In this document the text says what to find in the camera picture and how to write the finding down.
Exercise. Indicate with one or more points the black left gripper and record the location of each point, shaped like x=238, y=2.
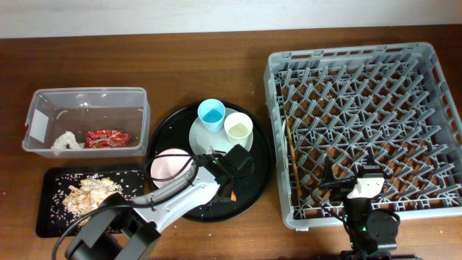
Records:
x=229, y=197

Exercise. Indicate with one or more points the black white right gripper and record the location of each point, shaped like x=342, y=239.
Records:
x=341, y=188

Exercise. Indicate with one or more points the clear plastic waste bin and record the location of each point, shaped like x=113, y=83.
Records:
x=53, y=112

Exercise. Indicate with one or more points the grey plastic dishwasher rack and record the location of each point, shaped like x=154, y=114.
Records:
x=389, y=101

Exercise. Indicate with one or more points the crumpled white tissue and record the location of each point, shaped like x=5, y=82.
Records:
x=67, y=141

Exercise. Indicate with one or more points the wooden chopstick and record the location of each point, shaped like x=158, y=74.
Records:
x=292, y=153

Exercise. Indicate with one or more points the rice and food scraps pile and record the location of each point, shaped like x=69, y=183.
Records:
x=78, y=193

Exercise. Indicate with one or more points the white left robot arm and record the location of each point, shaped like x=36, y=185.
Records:
x=130, y=228

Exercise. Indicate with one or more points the black rectangular tray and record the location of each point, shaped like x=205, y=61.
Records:
x=44, y=228

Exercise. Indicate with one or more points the orange carrot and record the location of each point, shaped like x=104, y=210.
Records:
x=233, y=197

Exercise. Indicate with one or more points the round black tray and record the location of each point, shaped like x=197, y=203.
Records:
x=173, y=132

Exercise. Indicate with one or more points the silver metal fork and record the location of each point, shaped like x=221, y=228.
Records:
x=284, y=128

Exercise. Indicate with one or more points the light blue cup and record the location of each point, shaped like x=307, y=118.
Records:
x=211, y=113

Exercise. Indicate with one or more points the pink bowl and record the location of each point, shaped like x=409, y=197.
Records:
x=168, y=165

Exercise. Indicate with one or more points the cream white cup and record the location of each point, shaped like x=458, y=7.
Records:
x=238, y=127

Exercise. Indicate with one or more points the red snack wrapper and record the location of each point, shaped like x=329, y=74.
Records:
x=106, y=139

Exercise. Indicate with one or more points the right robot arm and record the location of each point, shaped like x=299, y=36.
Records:
x=372, y=232

